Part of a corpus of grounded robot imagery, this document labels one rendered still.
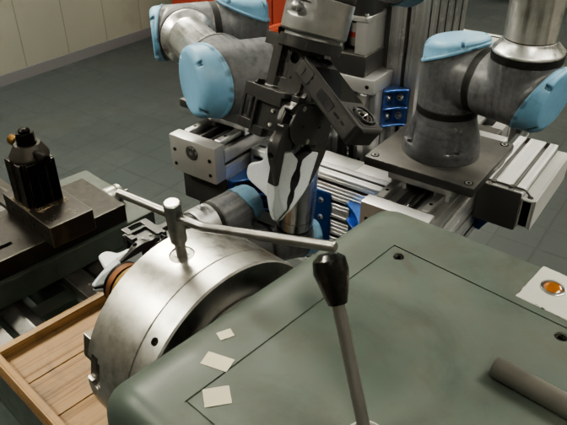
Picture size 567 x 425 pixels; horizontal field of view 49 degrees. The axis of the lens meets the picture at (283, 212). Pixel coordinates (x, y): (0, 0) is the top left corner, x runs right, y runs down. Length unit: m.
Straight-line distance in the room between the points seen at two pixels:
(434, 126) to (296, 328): 0.62
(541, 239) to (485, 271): 2.44
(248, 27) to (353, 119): 0.77
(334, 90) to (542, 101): 0.48
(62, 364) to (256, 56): 0.65
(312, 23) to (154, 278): 0.37
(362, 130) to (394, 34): 0.77
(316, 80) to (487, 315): 0.32
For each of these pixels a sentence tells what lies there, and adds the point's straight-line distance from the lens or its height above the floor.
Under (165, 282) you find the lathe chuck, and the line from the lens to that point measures 0.80.
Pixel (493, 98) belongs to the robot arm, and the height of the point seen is 1.33.
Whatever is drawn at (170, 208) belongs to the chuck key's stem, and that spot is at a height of 1.32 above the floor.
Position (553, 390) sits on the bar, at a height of 1.28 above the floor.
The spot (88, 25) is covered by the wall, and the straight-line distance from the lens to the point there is 5.58.
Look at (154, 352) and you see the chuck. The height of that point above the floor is 1.18.
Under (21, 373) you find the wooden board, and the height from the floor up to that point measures 0.89.
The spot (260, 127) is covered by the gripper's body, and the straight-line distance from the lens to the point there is 0.71.
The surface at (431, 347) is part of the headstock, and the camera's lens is 0.68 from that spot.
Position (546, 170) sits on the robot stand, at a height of 1.07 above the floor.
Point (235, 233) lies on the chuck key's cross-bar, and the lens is 0.71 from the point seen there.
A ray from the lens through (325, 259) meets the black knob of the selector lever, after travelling 0.53.
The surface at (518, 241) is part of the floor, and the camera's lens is 3.17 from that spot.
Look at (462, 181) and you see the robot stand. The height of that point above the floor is 1.16.
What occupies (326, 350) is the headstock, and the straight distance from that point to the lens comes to 0.66.
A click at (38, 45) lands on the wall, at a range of 5.32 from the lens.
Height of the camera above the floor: 1.72
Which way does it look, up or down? 33 degrees down
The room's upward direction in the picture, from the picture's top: straight up
